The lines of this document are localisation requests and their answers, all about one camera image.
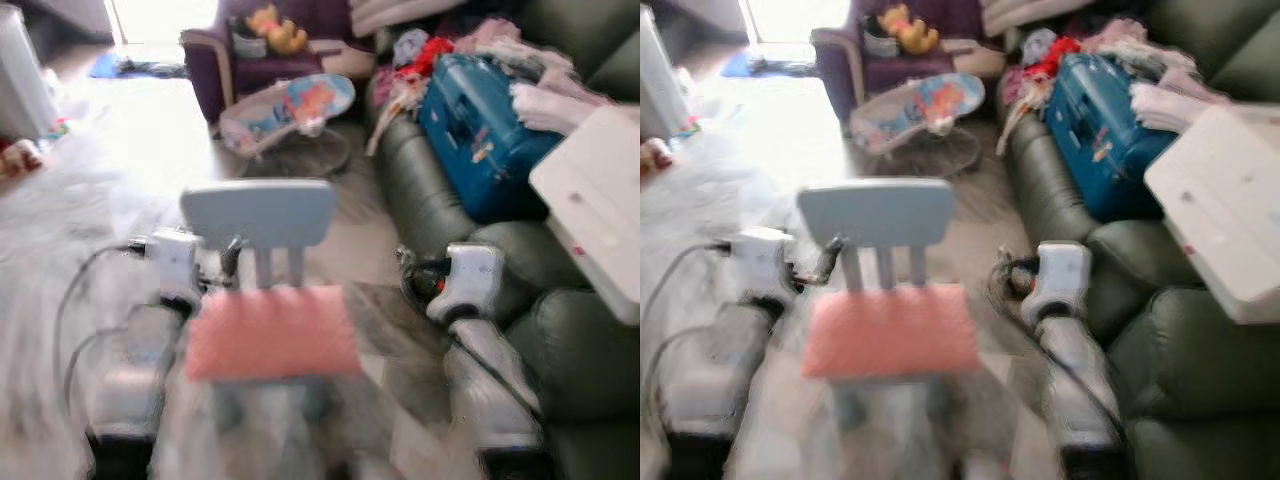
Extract purple armchair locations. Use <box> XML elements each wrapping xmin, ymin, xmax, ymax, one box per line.
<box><xmin>811</xmin><ymin>0</ymin><xmax>1007</xmax><ymax>127</ymax></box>
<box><xmin>179</xmin><ymin>0</ymin><xmax>377</xmax><ymax>127</ymax></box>

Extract beige stuffed toy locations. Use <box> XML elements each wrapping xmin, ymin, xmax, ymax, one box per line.
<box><xmin>0</xmin><ymin>137</ymin><xmax>47</xmax><ymax>182</ymax></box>
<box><xmin>640</xmin><ymin>137</ymin><xmax>674</xmax><ymax>177</ymax></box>

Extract pale pink clothes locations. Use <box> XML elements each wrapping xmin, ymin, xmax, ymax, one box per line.
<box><xmin>509</xmin><ymin>69</ymin><xmax>612</xmax><ymax>137</ymax></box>
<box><xmin>1129</xmin><ymin>69</ymin><xmax>1232</xmax><ymax>137</ymax></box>

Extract dark green leather sofa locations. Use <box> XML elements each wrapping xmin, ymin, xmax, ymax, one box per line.
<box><xmin>998</xmin><ymin>0</ymin><xmax>1280</xmax><ymax>480</ymax></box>
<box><xmin>368</xmin><ymin>0</ymin><xmax>641</xmax><ymax>480</ymax></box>

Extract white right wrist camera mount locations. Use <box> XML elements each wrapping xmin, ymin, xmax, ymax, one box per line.
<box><xmin>427</xmin><ymin>242</ymin><xmax>505</xmax><ymax>324</ymax></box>
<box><xmin>1019</xmin><ymin>240</ymin><xmax>1094</xmax><ymax>322</ymax></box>

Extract pink and grey pillow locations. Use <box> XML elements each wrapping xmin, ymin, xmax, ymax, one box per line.
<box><xmin>801</xmin><ymin>282</ymin><xmax>982</xmax><ymax>382</ymax></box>
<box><xmin>184</xmin><ymin>284</ymin><xmax>364</xmax><ymax>384</ymax></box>

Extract yellow plush bear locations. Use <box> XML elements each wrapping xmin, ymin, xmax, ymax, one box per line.
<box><xmin>244</xmin><ymin>2</ymin><xmax>310</xmax><ymax>57</ymax></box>
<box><xmin>877</xmin><ymin>2</ymin><xmax>942</xmax><ymax>57</ymax></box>

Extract pale grey laundry basket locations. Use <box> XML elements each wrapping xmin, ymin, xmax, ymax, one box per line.
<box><xmin>0</xmin><ymin>4</ymin><xmax>62</xmax><ymax>142</ymax></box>
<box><xmin>640</xmin><ymin>4</ymin><xmax>692</xmax><ymax>142</ymax></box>

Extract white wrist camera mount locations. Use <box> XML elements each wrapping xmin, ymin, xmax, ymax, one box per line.
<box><xmin>1019</xmin><ymin>240</ymin><xmax>1094</xmax><ymax>322</ymax></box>
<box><xmin>149</xmin><ymin>227</ymin><xmax>207</xmax><ymax>307</ymax></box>
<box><xmin>734</xmin><ymin>226</ymin><xmax>797</xmax><ymax>307</ymax></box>
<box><xmin>427</xmin><ymin>242</ymin><xmax>505</xmax><ymax>324</ymax></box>

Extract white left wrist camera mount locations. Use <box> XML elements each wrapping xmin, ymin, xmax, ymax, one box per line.
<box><xmin>734</xmin><ymin>226</ymin><xmax>797</xmax><ymax>307</ymax></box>
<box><xmin>149</xmin><ymin>227</ymin><xmax>207</xmax><ymax>307</ymax></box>

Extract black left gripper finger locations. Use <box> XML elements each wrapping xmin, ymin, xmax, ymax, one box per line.
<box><xmin>219</xmin><ymin>234</ymin><xmax>246</xmax><ymax>284</ymax></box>
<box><xmin>817</xmin><ymin>235</ymin><xmax>844</xmax><ymax>284</ymax></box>

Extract light blue kids chair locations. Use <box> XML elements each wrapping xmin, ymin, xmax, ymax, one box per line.
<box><xmin>179</xmin><ymin>179</ymin><xmax>347</xmax><ymax>473</ymax></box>
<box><xmin>797</xmin><ymin>177</ymin><xmax>957</xmax><ymax>473</ymax></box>

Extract bright red garment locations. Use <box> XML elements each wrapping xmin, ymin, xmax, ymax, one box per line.
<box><xmin>404</xmin><ymin>34</ymin><xmax>457</xmax><ymax>82</ymax></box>
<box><xmin>1029</xmin><ymin>34</ymin><xmax>1087</xmax><ymax>82</ymax></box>

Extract blue hard suitcase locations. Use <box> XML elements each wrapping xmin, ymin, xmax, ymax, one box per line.
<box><xmin>417</xmin><ymin>51</ymin><xmax>567</xmax><ymax>224</ymax></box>
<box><xmin>1044</xmin><ymin>51</ymin><xmax>1182</xmax><ymax>224</ymax></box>

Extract white flat plastic panel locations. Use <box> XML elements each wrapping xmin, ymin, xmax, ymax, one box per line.
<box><xmin>527</xmin><ymin>104</ymin><xmax>641</xmax><ymax>327</ymax></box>
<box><xmin>1142</xmin><ymin>102</ymin><xmax>1280</xmax><ymax>327</ymax></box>

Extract blue floor mat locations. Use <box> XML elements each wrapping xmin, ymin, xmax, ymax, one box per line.
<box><xmin>721</xmin><ymin>51</ymin><xmax>817</xmax><ymax>80</ymax></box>
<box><xmin>87</xmin><ymin>51</ymin><xmax>187</xmax><ymax>80</ymax></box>

